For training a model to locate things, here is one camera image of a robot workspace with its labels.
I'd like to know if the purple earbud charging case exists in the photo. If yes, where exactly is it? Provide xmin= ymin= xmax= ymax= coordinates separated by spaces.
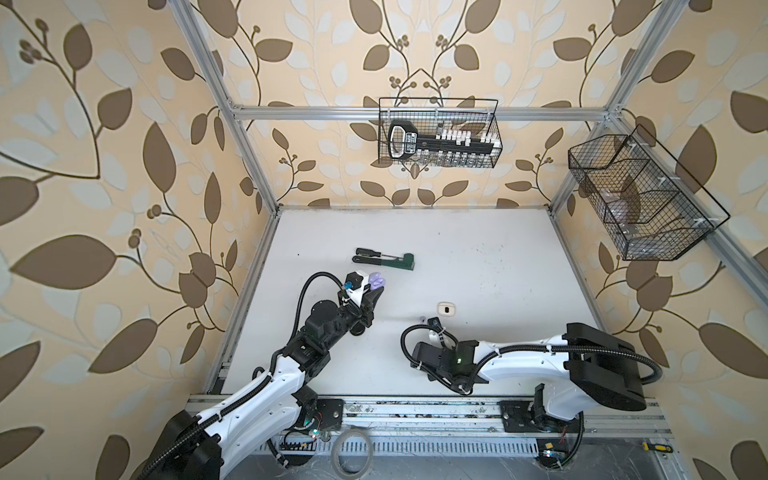
xmin=368 ymin=272 xmax=386 ymax=291

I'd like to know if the cream earbud charging case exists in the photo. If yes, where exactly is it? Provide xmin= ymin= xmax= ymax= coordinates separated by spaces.
xmin=437 ymin=302 xmax=457 ymax=317

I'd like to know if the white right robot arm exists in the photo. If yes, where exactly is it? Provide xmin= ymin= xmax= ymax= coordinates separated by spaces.
xmin=400 ymin=318 xmax=663 ymax=430

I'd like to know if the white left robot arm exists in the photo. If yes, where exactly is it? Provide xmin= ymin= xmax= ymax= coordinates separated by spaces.
xmin=137 ymin=271 xmax=385 ymax=479

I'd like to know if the grey tape roll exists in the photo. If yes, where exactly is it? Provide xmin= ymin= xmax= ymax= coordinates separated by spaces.
xmin=330 ymin=428 xmax=374 ymax=480

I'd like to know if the small yellow black screwdriver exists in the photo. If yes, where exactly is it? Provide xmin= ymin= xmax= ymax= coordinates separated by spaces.
xmin=642 ymin=442 xmax=674 ymax=454

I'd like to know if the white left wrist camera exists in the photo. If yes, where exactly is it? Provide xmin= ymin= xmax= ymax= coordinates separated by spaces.
xmin=344 ymin=271 xmax=370 ymax=307

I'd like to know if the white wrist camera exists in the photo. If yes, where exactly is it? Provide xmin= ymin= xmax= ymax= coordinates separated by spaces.
xmin=427 ymin=317 xmax=444 ymax=338
xmin=344 ymin=271 xmax=370 ymax=307

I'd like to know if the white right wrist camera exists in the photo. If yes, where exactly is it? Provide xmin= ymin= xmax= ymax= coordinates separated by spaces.
xmin=427 ymin=317 xmax=444 ymax=338

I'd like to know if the green black-handled hand tool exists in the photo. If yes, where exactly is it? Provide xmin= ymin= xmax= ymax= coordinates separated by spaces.
xmin=352 ymin=253 xmax=415 ymax=271

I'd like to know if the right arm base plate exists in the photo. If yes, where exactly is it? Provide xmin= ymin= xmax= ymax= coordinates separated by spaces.
xmin=498 ymin=400 xmax=581 ymax=435

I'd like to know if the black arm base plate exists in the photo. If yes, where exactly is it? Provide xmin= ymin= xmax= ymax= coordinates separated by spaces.
xmin=296 ymin=397 xmax=345 ymax=432

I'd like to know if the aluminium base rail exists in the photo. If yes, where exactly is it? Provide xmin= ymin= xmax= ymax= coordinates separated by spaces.
xmin=319 ymin=395 xmax=672 ymax=439

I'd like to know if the socket set rail in basket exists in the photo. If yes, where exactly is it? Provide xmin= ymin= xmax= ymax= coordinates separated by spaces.
xmin=384 ymin=120 xmax=503 ymax=161

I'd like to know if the black wire basket back wall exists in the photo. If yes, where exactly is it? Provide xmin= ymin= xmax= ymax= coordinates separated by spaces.
xmin=377 ymin=96 xmax=503 ymax=170

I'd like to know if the black wire basket wall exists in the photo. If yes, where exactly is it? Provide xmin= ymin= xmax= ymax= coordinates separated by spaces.
xmin=568 ymin=125 xmax=731 ymax=261
xmin=377 ymin=96 xmax=503 ymax=170

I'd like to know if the black wire basket right wall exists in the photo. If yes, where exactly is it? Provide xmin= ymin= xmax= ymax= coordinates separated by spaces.
xmin=568 ymin=125 xmax=731 ymax=261

